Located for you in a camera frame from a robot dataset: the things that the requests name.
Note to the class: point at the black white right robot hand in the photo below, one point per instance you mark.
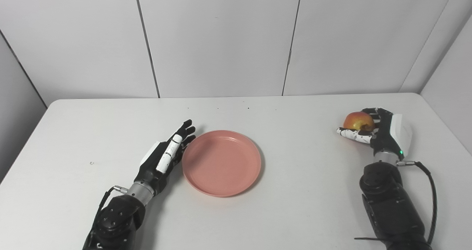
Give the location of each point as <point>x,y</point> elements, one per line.
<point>385,139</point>

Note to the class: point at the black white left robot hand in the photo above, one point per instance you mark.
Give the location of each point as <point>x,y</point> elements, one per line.
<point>150,172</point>

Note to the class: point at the red yellow apple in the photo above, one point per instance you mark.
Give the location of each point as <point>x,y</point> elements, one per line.
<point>356,121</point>

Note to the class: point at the pink round plate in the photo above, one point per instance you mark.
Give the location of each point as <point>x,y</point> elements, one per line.
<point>221,163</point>

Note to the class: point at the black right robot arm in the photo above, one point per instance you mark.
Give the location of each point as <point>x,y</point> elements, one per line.
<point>391,205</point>

